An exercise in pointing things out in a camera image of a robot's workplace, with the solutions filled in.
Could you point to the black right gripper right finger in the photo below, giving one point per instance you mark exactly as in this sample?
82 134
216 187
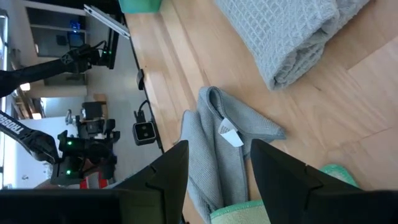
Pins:
280 180

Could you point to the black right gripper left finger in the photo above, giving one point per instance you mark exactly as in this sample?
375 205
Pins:
168 180

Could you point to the small grey ribbed towel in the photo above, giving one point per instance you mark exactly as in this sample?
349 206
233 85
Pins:
211 149

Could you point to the grey microfiber towel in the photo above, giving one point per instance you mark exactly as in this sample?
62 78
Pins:
280 37

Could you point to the pale green microfiber towel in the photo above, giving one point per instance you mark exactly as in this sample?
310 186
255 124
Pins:
236 214

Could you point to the red background object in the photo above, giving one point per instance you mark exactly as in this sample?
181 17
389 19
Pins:
93 183

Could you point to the black bulky device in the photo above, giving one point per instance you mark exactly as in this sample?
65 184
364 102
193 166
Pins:
87 149

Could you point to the white shelf unit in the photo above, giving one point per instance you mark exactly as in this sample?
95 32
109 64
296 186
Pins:
56 31

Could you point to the grey table-level camera box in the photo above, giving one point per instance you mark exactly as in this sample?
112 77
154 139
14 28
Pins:
143 133

